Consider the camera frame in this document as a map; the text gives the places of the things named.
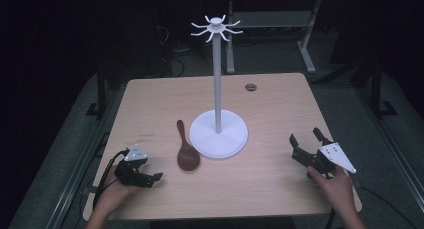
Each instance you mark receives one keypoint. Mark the white hook stand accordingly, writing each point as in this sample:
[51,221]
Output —
[218,132]

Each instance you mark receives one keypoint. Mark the person's left hand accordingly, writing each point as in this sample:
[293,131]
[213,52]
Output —
[113,195]

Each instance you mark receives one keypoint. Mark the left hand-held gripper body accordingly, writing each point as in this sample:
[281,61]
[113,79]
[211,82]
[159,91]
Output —
[130,170]

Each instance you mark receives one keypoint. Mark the brown wooden spoon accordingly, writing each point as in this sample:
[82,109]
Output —
[187,154]

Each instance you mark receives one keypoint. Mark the person's right hand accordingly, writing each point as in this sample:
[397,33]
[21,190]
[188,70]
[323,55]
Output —
[335,189]

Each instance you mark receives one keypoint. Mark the white metal desk frame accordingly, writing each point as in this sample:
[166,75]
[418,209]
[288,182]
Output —
[308,45]

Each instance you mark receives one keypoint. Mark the black metal stand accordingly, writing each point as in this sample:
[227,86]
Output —
[378,92]
[100,95]

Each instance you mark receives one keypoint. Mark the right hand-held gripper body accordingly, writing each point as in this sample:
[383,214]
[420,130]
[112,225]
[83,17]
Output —
[328,159]

